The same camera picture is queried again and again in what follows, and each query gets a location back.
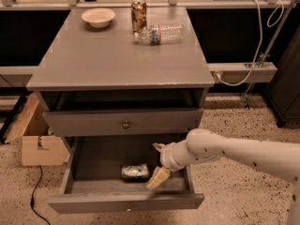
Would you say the grey wooden drawer cabinet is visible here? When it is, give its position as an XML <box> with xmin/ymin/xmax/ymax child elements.
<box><xmin>25</xmin><ymin>6</ymin><xmax>216</xmax><ymax>215</ymax></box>

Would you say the black floor cable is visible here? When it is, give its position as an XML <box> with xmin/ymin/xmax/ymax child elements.
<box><xmin>29</xmin><ymin>165</ymin><xmax>52</xmax><ymax>225</ymax></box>

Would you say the white bowl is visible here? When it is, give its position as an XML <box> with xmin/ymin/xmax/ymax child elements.
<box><xmin>82</xmin><ymin>7</ymin><xmax>115</xmax><ymax>28</ymax></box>

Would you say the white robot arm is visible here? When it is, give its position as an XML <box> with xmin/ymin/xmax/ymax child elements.
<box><xmin>147</xmin><ymin>128</ymin><xmax>300</xmax><ymax>225</ymax></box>

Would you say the brown soda can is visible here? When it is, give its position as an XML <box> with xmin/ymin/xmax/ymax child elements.
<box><xmin>131</xmin><ymin>0</ymin><xmax>147</xmax><ymax>33</ymax></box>

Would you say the grey metal rail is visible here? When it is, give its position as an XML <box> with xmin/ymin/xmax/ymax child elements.
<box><xmin>208</xmin><ymin>62</ymin><xmax>277</xmax><ymax>85</ymax></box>

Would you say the cardboard box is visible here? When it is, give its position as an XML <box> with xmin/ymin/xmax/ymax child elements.
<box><xmin>5</xmin><ymin>93</ymin><xmax>69</xmax><ymax>166</ymax></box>

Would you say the closed grey upper drawer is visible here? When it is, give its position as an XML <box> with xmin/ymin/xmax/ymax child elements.
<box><xmin>43</xmin><ymin>108</ymin><xmax>203</xmax><ymax>137</ymax></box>

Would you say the white hanging cable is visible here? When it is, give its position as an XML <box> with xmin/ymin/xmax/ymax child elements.
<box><xmin>214</xmin><ymin>0</ymin><xmax>285</xmax><ymax>87</ymax></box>

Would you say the clear plastic water bottle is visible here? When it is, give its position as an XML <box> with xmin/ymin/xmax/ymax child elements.
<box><xmin>134</xmin><ymin>23</ymin><xmax>184</xmax><ymax>46</ymax></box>

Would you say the open grey bottom drawer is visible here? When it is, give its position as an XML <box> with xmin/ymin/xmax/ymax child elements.
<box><xmin>49</xmin><ymin>134</ymin><xmax>204</xmax><ymax>214</ymax></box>

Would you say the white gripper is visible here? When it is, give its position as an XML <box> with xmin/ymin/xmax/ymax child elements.
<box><xmin>146</xmin><ymin>141</ymin><xmax>189</xmax><ymax>189</ymax></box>

